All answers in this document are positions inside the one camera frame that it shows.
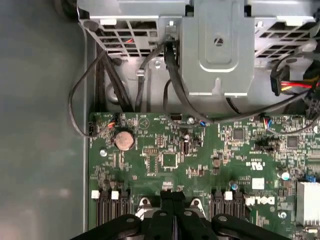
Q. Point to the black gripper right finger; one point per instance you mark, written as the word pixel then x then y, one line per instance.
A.
pixel 179 200

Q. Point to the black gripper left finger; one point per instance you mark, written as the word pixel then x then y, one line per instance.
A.
pixel 166 200

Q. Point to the RAM slot with black clips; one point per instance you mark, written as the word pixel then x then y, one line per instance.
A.
pixel 239 202
pixel 216 202
pixel 124 202
pixel 103 202

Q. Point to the RAM slot with white clips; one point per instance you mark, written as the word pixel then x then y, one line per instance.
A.
pixel 115 195
pixel 95 194
pixel 228 195

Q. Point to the green motherboard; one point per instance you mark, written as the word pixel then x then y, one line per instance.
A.
pixel 200 155

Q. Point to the coin cell battery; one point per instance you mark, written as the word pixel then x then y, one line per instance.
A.
pixel 123 140

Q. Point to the silver finned heatsink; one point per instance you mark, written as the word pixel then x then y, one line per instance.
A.
pixel 308 202

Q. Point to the silver drive cage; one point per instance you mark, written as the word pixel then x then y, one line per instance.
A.
pixel 217 65

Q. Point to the black PC case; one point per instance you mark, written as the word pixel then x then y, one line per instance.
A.
pixel 37 125

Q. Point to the black power plug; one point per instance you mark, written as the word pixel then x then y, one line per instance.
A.
pixel 277 80

